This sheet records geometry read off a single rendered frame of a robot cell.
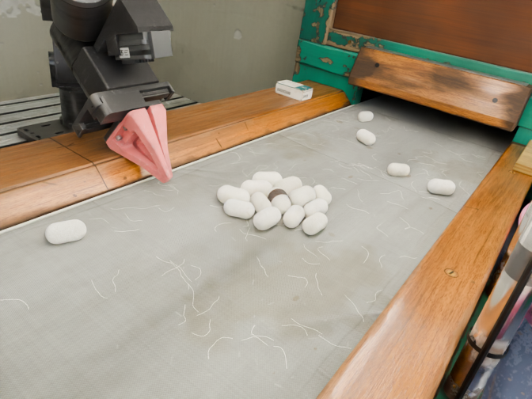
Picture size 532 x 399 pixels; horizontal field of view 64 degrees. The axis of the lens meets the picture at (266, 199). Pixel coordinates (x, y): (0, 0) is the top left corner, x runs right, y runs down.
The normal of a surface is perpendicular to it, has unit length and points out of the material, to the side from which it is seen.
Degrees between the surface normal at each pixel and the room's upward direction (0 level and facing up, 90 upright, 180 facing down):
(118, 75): 40
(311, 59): 90
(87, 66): 90
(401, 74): 67
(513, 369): 0
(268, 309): 0
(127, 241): 0
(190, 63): 90
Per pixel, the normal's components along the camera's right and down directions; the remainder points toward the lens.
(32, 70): 0.81, 0.38
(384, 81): -0.50, -0.04
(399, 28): -0.59, 0.32
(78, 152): 0.13, -0.87
